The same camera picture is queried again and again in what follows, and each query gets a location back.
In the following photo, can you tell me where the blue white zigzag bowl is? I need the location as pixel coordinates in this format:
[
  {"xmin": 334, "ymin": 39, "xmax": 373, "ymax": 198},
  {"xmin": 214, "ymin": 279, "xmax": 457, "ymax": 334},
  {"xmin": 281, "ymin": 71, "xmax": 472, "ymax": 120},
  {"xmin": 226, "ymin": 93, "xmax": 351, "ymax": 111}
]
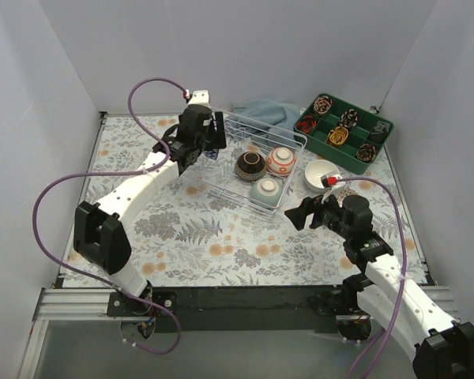
[{"xmin": 204, "ymin": 148, "xmax": 220, "ymax": 161}]

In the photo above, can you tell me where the pale green bowl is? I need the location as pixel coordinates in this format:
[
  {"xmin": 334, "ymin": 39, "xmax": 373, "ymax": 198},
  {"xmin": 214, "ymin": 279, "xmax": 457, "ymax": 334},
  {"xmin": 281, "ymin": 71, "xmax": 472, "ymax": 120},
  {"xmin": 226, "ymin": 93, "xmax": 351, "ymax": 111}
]
[{"xmin": 250, "ymin": 178, "xmax": 282, "ymax": 208}]

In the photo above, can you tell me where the black glazed bowl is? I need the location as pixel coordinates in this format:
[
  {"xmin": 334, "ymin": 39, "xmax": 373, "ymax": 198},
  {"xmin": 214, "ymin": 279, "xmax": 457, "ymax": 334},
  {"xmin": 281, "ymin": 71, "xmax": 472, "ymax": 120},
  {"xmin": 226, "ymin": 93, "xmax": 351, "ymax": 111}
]
[{"xmin": 235, "ymin": 152, "xmax": 266, "ymax": 182}]

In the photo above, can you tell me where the plain white ribbed bowl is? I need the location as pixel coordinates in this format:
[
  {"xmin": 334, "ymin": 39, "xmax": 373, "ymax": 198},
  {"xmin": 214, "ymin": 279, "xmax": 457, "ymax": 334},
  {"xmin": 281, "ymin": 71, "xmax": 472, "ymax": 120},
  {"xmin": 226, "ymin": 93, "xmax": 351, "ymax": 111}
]
[{"xmin": 304, "ymin": 159, "xmax": 340, "ymax": 193}]

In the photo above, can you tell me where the orange white floral bowl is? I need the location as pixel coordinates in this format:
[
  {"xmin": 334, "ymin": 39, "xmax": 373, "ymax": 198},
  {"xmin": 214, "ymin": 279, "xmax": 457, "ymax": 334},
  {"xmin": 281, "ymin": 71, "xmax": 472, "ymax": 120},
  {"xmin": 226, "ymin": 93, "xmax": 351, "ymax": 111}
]
[{"xmin": 265, "ymin": 147, "xmax": 296, "ymax": 176}]

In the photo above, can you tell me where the brown floral pattern bowl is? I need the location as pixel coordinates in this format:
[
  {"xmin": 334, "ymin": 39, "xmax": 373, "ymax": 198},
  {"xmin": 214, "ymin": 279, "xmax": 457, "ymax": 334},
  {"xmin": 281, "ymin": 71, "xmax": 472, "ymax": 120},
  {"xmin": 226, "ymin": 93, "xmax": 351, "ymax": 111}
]
[{"xmin": 336, "ymin": 186, "xmax": 359, "ymax": 202}]

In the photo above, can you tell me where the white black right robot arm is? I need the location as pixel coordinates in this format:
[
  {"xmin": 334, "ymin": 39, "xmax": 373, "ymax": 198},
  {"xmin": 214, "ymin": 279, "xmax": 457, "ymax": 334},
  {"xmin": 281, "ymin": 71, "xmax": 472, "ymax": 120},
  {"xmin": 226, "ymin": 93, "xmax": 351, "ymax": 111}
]
[{"xmin": 284, "ymin": 195, "xmax": 474, "ymax": 378}]

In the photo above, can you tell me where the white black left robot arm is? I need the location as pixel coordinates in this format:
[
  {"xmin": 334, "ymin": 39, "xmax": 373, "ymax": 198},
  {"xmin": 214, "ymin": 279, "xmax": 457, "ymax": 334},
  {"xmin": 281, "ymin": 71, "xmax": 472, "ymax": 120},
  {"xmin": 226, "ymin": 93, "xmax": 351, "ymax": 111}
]
[{"xmin": 73, "ymin": 104, "xmax": 227, "ymax": 316}]

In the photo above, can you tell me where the light blue cloth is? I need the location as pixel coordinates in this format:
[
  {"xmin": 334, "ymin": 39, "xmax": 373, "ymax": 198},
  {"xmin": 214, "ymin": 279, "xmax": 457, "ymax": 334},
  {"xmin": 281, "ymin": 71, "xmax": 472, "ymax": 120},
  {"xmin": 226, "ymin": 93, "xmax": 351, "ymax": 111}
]
[{"xmin": 228, "ymin": 99, "xmax": 300, "ymax": 147}]

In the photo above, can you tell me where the dark floral rolled tie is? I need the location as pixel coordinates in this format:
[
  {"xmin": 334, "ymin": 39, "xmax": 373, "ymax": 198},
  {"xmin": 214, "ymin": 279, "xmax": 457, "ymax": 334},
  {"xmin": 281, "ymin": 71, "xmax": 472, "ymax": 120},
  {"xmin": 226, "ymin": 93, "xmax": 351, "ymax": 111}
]
[{"xmin": 355, "ymin": 143, "xmax": 378, "ymax": 163}]

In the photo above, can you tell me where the yellow rolled tie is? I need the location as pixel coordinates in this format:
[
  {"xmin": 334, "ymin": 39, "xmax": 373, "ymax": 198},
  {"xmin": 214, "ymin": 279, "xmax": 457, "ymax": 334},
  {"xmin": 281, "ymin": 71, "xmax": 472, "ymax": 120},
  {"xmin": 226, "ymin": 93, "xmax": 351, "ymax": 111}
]
[{"xmin": 327, "ymin": 126, "xmax": 349, "ymax": 148}]

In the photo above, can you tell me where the green compartment tray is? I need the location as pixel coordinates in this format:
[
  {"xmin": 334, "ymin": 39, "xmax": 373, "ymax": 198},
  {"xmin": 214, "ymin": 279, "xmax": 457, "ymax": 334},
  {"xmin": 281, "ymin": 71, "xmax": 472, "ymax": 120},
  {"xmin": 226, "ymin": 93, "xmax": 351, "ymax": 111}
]
[{"xmin": 293, "ymin": 93, "xmax": 394, "ymax": 174}]

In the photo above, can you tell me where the red black rolled tie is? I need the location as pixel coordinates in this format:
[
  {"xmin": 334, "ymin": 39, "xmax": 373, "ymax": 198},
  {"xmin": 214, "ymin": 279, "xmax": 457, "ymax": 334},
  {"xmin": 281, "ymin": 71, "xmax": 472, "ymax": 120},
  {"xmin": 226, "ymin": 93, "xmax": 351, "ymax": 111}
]
[{"xmin": 295, "ymin": 115, "xmax": 318, "ymax": 134}]

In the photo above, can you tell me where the black white rolled tie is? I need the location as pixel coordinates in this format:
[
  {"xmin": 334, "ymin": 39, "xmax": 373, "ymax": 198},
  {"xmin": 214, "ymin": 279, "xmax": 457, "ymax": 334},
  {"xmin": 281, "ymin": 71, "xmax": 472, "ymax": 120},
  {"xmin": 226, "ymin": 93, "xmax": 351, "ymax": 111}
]
[{"xmin": 338, "ymin": 108, "xmax": 359, "ymax": 129}]

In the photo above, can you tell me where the grey folded cloth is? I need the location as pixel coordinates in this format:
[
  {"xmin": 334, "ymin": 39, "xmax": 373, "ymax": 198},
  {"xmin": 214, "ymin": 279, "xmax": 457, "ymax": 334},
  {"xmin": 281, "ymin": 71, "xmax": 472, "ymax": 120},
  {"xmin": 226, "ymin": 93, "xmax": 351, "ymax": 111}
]
[{"xmin": 368, "ymin": 120, "xmax": 391, "ymax": 144}]

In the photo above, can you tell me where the brown patterned rolled tie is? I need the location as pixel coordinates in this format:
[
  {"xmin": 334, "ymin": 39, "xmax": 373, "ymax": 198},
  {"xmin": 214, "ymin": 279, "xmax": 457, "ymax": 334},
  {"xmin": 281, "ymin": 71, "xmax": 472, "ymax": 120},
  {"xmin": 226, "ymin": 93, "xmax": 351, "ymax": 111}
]
[{"xmin": 312, "ymin": 95, "xmax": 333, "ymax": 117}]

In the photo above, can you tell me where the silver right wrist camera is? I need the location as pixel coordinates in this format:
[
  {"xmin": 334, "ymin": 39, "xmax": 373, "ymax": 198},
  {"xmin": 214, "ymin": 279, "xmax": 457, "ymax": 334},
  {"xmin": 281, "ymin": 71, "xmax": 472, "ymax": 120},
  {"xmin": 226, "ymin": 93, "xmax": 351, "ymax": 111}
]
[{"xmin": 321, "ymin": 174, "xmax": 344, "ymax": 204}]

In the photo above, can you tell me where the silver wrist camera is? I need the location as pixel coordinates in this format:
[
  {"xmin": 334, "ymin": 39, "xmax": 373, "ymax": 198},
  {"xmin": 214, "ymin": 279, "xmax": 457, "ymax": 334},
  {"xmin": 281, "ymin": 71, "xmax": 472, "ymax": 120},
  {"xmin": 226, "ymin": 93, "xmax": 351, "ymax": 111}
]
[
  {"xmin": 186, "ymin": 90, "xmax": 211, "ymax": 108},
  {"xmin": 321, "ymin": 174, "xmax": 344, "ymax": 204}
]

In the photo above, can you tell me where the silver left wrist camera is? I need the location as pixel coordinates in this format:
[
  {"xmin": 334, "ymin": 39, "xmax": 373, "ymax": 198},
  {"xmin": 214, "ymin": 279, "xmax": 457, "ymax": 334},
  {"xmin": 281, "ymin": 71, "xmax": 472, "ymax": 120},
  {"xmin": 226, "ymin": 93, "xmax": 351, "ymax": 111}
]
[{"xmin": 186, "ymin": 90, "xmax": 211, "ymax": 108}]

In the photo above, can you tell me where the white wire dish rack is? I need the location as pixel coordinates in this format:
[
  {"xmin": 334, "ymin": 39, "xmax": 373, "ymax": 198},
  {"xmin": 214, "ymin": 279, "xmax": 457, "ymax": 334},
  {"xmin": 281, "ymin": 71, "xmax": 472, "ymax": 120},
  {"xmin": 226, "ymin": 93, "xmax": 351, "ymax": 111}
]
[{"xmin": 182, "ymin": 111, "xmax": 307, "ymax": 215}]

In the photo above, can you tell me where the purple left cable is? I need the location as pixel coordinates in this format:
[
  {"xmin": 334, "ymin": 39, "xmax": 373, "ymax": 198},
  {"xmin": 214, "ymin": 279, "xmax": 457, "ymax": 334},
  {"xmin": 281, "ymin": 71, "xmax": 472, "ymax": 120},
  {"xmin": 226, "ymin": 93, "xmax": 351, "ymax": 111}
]
[{"xmin": 32, "ymin": 77, "xmax": 190, "ymax": 355}]

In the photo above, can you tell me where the purple cable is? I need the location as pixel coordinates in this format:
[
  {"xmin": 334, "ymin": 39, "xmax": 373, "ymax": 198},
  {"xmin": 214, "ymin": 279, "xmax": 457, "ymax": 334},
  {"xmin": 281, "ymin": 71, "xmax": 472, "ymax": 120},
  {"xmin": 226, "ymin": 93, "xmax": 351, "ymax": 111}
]
[
  {"xmin": 335, "ymin": 176, "xmax": 406, "ymax": 379},
  {"xmin": 32, "ymin": 77, "xmax": 190, "ymax": 355}
]

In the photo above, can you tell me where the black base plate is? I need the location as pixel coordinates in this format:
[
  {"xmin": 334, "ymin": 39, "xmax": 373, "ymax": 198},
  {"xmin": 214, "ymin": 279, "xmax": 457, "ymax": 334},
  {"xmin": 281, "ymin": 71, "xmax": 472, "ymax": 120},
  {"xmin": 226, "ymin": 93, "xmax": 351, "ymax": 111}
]
[{"xmin": 55, "ymin": 282, "xmax": 364, "ymax": 332}]

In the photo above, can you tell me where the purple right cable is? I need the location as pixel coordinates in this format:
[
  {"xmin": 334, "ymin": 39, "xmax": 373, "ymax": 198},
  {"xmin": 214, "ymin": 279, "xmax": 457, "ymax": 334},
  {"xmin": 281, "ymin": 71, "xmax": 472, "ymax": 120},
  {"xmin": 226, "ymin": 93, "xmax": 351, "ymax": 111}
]
[{"xmin": 335, "ymin": 176, "xmax": 406, "ymax": 379}]

